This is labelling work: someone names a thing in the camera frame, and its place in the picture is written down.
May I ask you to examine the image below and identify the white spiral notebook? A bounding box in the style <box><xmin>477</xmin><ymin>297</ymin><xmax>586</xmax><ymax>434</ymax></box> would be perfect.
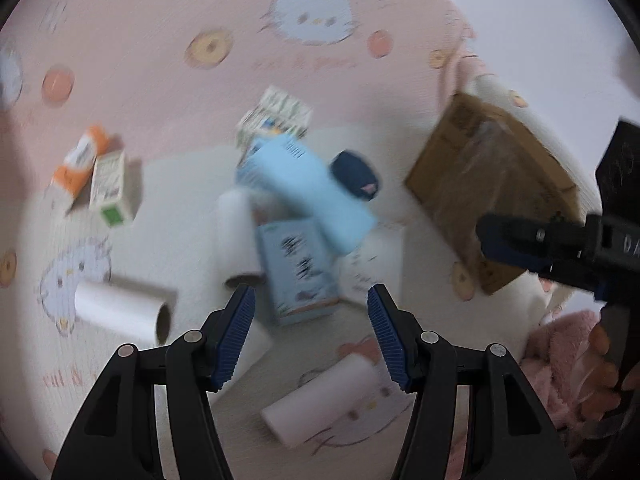
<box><xmin>340</xmin><ymin>230</ymin><xmax>406</xmax><ymax>311</ymax></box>

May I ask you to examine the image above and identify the brown cardboard box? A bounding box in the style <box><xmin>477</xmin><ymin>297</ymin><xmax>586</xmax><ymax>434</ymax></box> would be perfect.
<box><xmin>404</xmin><ymin>91</ymin><xmax>581</xmax><ymax>296</ymax></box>

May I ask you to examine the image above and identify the white box green label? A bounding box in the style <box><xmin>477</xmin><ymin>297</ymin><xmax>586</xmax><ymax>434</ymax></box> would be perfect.
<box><xmin>260</xmin><ymin>85</ymin><xmax>313</xmax><ymax>133</ymax></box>

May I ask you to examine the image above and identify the light blue pencil case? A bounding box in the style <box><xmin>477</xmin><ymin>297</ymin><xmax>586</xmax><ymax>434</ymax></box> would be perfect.
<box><xmin>247</xmin><ymin>135</ymin><xmax>378</xmax><ymax>253</ymax></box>

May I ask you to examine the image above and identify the orange and white box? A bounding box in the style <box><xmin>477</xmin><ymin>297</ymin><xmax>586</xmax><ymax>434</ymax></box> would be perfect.
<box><xmin>51</xmin><ymin>125</ymin><xmax>111</xmax><ymax>201</ymax></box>

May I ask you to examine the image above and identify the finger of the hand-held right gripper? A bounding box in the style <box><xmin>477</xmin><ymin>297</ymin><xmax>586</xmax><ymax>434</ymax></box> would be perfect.
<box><xmin>475</xmin><ymin>212</ymin><xmax>601</xmax><ymax>291</ymax></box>

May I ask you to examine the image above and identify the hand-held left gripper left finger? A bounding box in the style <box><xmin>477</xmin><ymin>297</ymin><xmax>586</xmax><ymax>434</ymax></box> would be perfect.
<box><xmin>50</xmin><ymin>282</ymin><xmax>257</xmax><ymax>480</ymax></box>

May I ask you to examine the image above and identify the pink cartoon printed mat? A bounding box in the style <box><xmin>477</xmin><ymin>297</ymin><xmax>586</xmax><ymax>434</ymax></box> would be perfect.
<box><xmin>0</xmin><ymin>0</ymin><xmax>640</xmax><ymax>480</ymax></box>

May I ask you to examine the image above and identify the pink fluffy cloth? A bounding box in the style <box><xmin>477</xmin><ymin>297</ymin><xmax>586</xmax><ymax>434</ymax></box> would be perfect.
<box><xmin>520</xmin><ymin>310</ymin><xmax>631</xmax><ymax>461</ymax></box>

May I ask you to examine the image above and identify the white green box colourful print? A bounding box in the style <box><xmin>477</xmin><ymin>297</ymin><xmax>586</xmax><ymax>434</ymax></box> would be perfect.
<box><xmin>236</xmin><ymin>110</ymin><xmax>281</xmax><ymax>150</ymax></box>

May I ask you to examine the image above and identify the person's right hand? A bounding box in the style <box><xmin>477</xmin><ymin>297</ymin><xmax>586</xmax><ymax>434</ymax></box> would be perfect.
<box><xmin>575</xmin><ymin>324</ymin><xmax>626</xmax><ymax>423</ymax></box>

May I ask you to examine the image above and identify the white paper roll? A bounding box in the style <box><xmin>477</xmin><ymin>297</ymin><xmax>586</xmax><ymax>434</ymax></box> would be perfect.
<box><xmin>261</xmin><ymin>352</ymin><xmax>378</xmax><ymax>448</ymax></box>
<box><xmin>74</xmin><ymin>277</ymin><xmax>175</xmax><ymax>347</ymax></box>
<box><xmin>217</xmin><ymin>189</ymin><xmax>266</xmax><ymax>291</ymax></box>

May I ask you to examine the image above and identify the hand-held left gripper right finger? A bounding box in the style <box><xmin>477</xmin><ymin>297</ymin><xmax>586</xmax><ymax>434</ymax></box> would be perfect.
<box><xmin>366</xmin><ymin>283</ymin><xmax>576</xmax><ymax>480</ymax></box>

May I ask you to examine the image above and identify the blue wet wipes pack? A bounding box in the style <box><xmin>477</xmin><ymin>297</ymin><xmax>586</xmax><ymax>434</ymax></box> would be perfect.
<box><xmin>235</xmin><ymin>142</ymin><xmax>266</xmax><ymax>186</ymax></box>

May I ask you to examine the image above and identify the small white green box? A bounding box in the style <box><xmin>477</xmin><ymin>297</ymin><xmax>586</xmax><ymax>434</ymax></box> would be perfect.
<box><xmin>89</xmin><ymin>149</ymin><xmax>138</xmax><ymax>228</ymax></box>

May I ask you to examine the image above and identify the light blue box black print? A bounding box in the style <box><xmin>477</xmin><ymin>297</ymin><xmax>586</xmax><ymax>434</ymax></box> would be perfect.
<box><xmin>255</xmin><ymin>217</ymin><xmax>342</xmax><ymax>328</ymax></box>

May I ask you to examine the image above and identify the dark denim pencil pouch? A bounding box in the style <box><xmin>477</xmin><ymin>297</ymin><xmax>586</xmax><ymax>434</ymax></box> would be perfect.
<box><xmin>329</xmin><ymin>150</ymin><xmax>382</xmax><ymax>203</ymax></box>

